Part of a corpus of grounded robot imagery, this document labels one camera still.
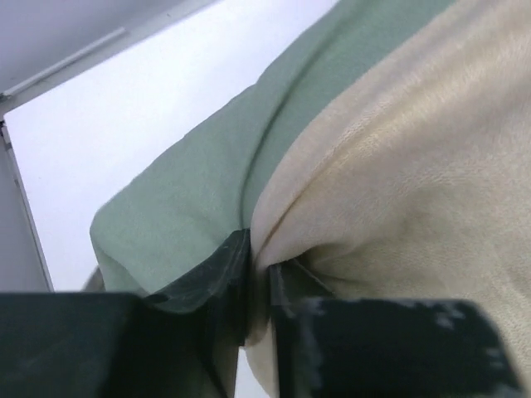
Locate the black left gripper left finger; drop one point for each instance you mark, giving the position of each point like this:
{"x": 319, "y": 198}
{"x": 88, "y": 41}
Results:
{"x": 181, "y": 341}

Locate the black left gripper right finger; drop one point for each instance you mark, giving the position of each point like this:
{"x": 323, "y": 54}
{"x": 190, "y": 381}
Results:
{"x": 332, "y": 347}

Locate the cream white pillow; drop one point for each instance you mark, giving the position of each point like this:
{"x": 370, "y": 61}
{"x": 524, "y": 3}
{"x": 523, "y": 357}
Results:
{"x": 414, "y": 181}

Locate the blue-grey pillowcase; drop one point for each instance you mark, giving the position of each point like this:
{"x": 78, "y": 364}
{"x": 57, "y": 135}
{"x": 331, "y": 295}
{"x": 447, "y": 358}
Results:
{"x": 176, "y": 212}

